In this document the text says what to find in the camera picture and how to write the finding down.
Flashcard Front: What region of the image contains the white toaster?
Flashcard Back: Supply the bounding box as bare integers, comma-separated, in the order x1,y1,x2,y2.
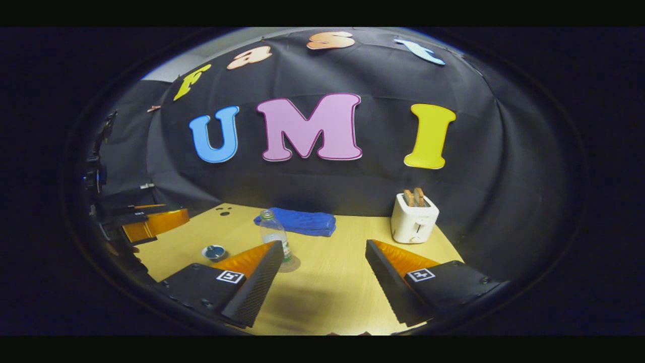
391,193,440,245

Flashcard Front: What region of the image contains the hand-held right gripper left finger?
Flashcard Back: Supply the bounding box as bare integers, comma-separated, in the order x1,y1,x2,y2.
151,240,285,329

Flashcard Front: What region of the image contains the black backdrop cloth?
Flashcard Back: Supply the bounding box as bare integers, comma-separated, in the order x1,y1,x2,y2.
93,28,567,280

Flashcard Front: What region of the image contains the clear plastic water bottle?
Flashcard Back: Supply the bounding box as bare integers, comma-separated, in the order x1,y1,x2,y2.
259,209,294,264

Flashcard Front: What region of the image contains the black tripod stand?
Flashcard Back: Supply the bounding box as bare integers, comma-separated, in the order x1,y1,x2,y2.
82,111,117,202

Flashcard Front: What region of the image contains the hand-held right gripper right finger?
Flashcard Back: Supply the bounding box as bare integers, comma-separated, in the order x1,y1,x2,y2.
365,239,510,328

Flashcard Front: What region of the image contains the blue folded towel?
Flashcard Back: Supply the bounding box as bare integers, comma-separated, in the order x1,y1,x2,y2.
253,207,337,237

